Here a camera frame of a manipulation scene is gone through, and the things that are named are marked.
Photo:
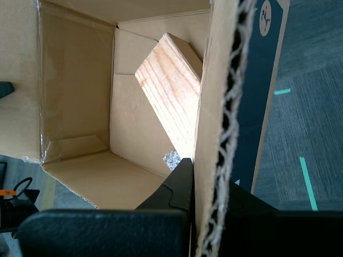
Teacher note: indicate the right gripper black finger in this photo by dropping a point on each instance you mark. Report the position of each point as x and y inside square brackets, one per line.
[294, 233]
[107, 233]

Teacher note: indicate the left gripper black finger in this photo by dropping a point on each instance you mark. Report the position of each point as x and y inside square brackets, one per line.
[5, 89]

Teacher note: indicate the brown cardboard box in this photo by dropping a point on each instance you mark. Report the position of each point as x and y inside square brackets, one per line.
[80, 80]

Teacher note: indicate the small speckled pinkish rock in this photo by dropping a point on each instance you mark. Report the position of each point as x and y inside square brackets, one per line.
[171, 159]

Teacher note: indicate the light wooden block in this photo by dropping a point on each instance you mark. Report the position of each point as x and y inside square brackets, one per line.
[171, 85]

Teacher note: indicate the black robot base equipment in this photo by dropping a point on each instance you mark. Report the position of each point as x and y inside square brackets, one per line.
[24, 200]

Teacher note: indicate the teal floor tape strip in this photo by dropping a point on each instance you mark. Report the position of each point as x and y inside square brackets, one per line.
[308, 184]
[282, 91]

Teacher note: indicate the orange label tag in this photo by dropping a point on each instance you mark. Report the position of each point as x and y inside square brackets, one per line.
[8, 192]

